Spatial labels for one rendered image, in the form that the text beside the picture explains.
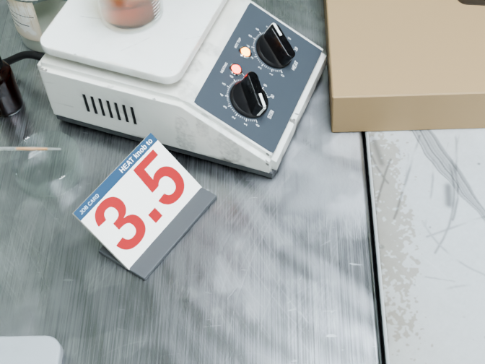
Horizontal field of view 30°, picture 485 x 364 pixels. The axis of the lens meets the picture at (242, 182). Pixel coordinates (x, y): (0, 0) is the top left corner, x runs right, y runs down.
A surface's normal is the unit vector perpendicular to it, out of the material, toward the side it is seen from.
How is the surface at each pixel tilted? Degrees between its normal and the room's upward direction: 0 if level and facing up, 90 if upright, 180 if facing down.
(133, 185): 40
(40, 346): 0
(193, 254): 0
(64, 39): 0
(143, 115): 90
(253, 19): 30
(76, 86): 90
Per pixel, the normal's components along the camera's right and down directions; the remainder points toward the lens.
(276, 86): 0.41, -0.40
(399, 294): -0.06, -0.61
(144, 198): 0.47, -0.19
